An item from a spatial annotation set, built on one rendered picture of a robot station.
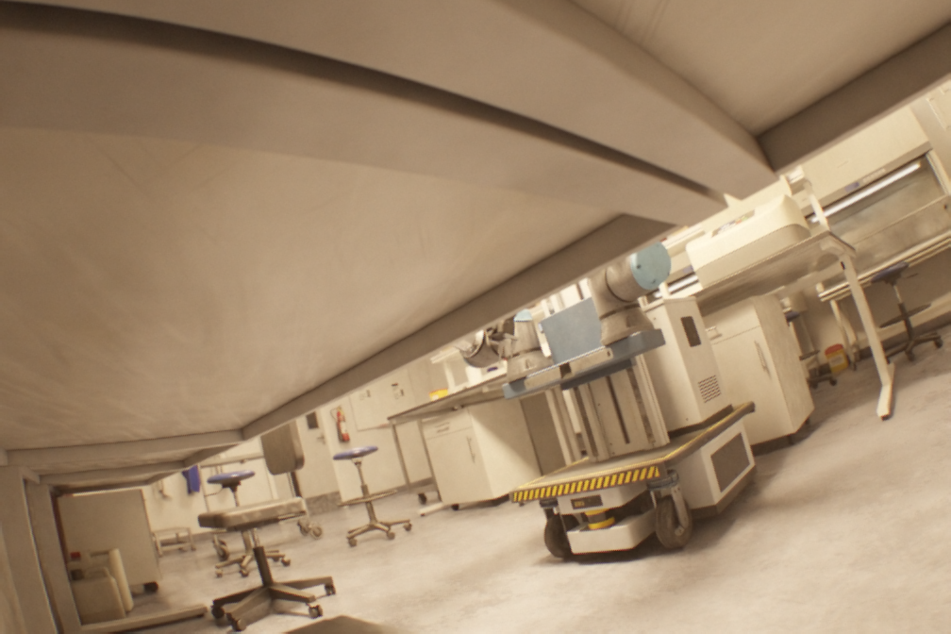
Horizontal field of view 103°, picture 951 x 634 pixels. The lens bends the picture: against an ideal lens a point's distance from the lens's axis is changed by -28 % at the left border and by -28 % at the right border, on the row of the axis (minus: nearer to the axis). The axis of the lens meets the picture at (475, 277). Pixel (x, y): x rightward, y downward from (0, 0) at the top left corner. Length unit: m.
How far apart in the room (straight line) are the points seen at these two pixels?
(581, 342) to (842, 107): 1.64
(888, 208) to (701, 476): 3.53
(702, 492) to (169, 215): 1.74
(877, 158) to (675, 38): 4.72
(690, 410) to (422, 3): 1.95
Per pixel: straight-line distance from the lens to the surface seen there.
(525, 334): 2.04
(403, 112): 0.23
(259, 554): 2.37
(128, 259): 0.42
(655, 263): 1.64
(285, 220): 0.39
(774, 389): 2.73
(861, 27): 0.45
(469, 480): 4.08
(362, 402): 8.11
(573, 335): 2.04
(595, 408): 2.12
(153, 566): 3.61
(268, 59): 0.20
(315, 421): 7.65
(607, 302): 1.77
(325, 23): 0.19
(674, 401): 2.08
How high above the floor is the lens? 0.56
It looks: 16 degrees up
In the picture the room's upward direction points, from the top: 16 degrees counter-clockwise
